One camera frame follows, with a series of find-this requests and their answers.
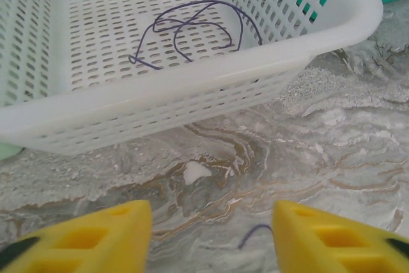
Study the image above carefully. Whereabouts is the thin dark purple cable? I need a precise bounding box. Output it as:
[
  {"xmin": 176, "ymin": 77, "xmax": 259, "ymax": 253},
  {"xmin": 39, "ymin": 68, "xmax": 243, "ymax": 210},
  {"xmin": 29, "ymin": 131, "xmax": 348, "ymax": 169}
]
[
  {"xmin": 128, "ymin": 0, "xmax": 263, "ymax": 71},
  {"xmin": 238, "ymin": 224, "xmax": 274, "ymax": 250}
]

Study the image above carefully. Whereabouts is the white plastic basket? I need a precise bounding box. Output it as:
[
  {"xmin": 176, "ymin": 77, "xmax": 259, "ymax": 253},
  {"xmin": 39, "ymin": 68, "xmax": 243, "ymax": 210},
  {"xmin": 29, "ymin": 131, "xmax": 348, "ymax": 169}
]
[{"xmin": 0, "ymin": 0, "xmax": 384, "ymax": 155}]

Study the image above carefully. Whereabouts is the light green plastic basket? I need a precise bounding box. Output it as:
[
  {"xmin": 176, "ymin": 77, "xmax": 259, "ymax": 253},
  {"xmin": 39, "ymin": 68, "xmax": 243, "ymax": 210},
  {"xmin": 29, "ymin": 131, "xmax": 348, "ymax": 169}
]
[{"xmin": 0, "ymin": 140, "xmax": 24, "ymax": 161}]

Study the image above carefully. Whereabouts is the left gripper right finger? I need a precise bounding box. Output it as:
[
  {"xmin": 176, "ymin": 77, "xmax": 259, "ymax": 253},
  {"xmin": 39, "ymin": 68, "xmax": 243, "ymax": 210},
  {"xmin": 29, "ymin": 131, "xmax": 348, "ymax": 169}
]
[{"xmin": 270, "ymin": 199, "xmax": 409, "ymax": 273}]

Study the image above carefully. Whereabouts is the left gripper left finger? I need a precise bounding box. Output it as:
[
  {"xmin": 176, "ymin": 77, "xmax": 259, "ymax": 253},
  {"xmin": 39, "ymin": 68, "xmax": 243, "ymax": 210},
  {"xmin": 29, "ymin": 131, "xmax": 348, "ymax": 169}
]
[{"xmin": 0, "ymin": 199, "xmax": 153, "ymax": 273}]

